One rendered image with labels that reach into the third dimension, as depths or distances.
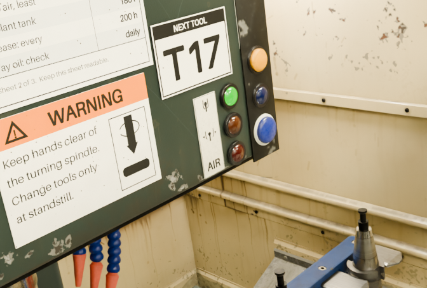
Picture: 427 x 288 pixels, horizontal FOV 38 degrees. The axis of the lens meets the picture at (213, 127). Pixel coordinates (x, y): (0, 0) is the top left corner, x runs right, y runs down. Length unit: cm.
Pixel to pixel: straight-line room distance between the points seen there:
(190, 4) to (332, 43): 91
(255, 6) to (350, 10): 79
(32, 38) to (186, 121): 18
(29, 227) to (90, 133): 9
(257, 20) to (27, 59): 27
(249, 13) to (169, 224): 147
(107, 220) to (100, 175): 4
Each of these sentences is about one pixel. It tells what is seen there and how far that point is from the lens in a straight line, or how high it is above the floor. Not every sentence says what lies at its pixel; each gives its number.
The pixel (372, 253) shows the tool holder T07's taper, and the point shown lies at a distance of 108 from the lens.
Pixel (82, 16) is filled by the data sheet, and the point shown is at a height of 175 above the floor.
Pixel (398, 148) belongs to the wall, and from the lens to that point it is 147.
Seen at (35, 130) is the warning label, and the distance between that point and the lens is 51.
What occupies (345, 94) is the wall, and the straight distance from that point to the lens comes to 150.
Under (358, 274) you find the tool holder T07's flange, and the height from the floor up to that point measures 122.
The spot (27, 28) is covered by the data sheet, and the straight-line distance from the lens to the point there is 50.
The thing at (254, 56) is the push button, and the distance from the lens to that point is 66.
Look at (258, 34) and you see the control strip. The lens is 67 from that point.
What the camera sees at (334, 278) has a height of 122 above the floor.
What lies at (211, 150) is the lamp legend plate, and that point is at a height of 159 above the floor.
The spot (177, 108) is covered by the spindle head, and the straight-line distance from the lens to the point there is 59.
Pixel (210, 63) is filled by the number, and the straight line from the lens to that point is 62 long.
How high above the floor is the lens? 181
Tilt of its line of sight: 18 degrees down
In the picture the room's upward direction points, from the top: 8 degrees counter-clockwise
